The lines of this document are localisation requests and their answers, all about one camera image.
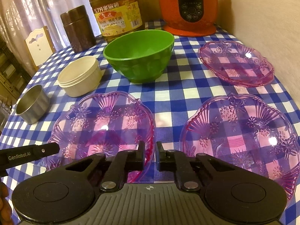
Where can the purple plastic plate far right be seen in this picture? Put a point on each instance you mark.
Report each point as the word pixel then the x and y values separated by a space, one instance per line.
pixel 236 63

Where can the person's hand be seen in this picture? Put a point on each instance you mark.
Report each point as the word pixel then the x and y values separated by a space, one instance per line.
pixel 6 211

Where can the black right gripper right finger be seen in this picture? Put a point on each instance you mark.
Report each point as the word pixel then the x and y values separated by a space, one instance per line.
pixel 223 193

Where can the purple plastic plate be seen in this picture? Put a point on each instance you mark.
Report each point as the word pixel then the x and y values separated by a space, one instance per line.
pixel 103 123
pixel 243 130
pixel 236 63

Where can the sheer pink curtain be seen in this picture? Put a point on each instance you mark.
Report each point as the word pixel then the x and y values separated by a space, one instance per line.
pixel 20 17

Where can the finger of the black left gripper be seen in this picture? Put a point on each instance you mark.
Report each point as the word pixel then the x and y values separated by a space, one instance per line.
pixel 16 156

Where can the purple plastic plate near right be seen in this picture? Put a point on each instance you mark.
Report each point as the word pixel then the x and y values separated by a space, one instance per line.
pixel 243 130

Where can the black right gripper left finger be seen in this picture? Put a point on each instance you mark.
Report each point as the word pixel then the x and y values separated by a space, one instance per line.
pixel 67 192

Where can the cream plastic bowl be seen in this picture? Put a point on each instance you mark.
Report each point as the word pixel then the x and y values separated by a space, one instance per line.
pixel 81 76

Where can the wooden shelf at left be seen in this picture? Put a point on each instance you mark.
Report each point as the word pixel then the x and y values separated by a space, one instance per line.
pixel 14 79

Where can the purple plastic plate near left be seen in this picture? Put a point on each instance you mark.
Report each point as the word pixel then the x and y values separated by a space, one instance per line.
pixel 103 123

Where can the white wooden chair back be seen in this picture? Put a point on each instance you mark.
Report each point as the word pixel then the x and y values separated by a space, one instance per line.
pixel 40 45

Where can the red electric pressure cooker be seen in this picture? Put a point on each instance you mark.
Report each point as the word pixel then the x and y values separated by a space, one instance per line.
pixel 189 18

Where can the green plastic bowl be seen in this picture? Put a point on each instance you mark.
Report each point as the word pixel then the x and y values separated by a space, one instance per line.
pixel 141 56

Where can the small steel bowl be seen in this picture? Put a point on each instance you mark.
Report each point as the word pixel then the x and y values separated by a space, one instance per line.
pixel 33 104

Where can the brown metal canister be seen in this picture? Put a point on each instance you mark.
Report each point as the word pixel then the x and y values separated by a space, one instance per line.
pixel 78 29

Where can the cooking oil bottle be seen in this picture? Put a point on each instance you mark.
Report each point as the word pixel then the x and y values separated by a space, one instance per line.
pixel 117 17

